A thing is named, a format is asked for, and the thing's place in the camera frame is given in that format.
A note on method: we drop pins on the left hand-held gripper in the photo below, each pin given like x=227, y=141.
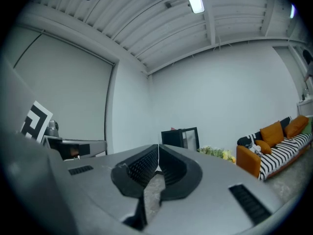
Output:
x=36, y=121

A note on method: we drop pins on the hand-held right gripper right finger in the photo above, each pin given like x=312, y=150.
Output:
x=207, y=190

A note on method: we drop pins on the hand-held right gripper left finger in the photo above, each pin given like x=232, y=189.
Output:
x=97, y=175

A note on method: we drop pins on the black glass-door mini fridge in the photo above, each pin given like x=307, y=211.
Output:
x=173, y=137

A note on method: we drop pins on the yellow flower bunch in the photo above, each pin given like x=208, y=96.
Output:
x=217, y=152

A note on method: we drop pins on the orange sofa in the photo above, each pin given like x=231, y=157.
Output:
x=248, y=159

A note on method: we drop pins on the crumpled grey-white cloth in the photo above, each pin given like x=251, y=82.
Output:
x=254, y=148

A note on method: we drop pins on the large white sliding door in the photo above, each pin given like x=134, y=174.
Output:
x=68, y=89

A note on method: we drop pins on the small orange cushion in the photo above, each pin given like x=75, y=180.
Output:
x=264, y=147

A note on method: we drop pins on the black-and-white striped blanket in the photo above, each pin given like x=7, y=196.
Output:
x=281, y=155

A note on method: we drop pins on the large orange cushion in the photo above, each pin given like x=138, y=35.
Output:
x=272, y=133
x=296, y=126

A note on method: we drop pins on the black cushion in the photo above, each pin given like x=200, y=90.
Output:
x=284, y=122

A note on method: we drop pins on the green cushion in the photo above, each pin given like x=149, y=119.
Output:
x=308, y=126

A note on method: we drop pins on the white cabinet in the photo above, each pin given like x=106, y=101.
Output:
x=304, y=108

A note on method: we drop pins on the small dark ceiling box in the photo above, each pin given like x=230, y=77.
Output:
x=168, y=5

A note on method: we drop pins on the short ceiling tube light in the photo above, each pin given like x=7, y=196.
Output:
x=292, y=11

